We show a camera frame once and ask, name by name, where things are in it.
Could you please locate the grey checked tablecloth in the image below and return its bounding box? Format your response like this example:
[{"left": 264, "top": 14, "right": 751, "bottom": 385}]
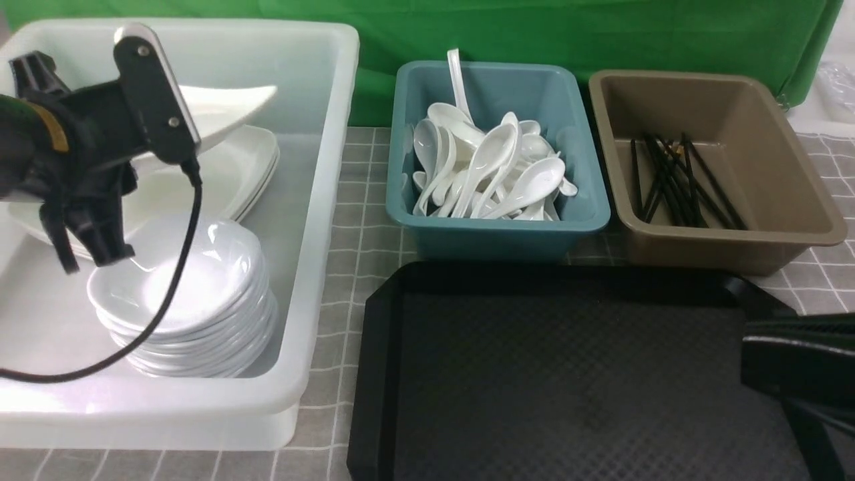
[{"left": 2, "top": 128, "right": 853, "bottom": 480}]

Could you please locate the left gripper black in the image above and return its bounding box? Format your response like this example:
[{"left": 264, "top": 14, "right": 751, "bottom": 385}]
[{"left": 2, "top": 51, "right": 147, "bottom": 274}]

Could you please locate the green backdrop cloth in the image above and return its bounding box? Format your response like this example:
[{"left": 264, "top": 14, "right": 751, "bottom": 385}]
[{"left": 2, "top": 1, "right": 842, "bottom": 127}]

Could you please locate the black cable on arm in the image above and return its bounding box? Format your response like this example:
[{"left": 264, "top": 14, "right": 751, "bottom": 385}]
[{"left": 0, "top": 157, "right": 203, "bottom": 383}]

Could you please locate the right white spoon in bin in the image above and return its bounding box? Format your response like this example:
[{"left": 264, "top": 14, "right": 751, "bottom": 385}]
[{"left": 476, "top": 156, "right": 565, "bottom": 219}]

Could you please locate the top white spoon in bin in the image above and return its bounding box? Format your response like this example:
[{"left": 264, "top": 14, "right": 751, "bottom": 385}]
[{"left": 451, "top": 118, "right": 520, "bottom": 217}]

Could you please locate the upright white spoon in bin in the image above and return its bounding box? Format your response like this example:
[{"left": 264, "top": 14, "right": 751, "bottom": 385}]
[{"left": 447, "top": 49, "right": 474, "bottom": 125}]

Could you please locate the left white spoon in bin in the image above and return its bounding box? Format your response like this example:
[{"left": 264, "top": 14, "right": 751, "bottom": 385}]
[{"left": 413, "top": 118, "right": 441, "bottom": 216}]

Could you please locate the black chopsticks bundle in bin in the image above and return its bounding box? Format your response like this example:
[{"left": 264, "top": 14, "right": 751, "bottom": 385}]
[{"left": 630, "top": 133, "right": 748, "bottom": 230}]

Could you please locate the large translucent white tub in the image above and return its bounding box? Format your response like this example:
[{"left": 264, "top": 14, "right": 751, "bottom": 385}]
[{"left": 1, "top": 18, "right": 359, "bottom": 451}]

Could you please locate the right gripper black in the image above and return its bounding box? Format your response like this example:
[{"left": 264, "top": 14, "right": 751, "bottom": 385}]
[{"left": 740, "top": 314, "right": 854, "bottom": 480}]

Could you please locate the black serving tray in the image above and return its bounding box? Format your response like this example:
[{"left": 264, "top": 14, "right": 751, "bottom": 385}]
[{"left": 346, "top": 262, "right": 812, "bottom": 480}]

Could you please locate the teal plastic bin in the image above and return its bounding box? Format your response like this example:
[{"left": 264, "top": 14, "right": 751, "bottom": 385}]
[{"left": 387, "top": 61, "right": 611, "bottom": 263}]

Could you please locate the stack of small white bowls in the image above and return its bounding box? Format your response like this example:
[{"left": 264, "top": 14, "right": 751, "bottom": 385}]
[{"left": 88, "top": 214, "right": 279, "bottom": 378}]

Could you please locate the stack of white square plates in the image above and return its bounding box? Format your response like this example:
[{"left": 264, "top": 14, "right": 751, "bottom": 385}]
[{"left": 7, "top": 124, "right": 281, "bottom": 261}]

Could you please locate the brown plastic bin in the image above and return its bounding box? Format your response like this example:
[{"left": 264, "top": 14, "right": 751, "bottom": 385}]
[{"left": 589, "top": 70, "right": 847, "bottom": 276}]

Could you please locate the large white square plate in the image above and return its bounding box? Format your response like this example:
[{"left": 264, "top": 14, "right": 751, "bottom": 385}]
[{"left": 180, "top": 85, "right": 278, "bottom": 154}]

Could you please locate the wrist camera black silver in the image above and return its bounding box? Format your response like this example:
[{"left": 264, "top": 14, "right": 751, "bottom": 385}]
[{"left": 113, "top": 22, "right": 200, "bottom": 168}]

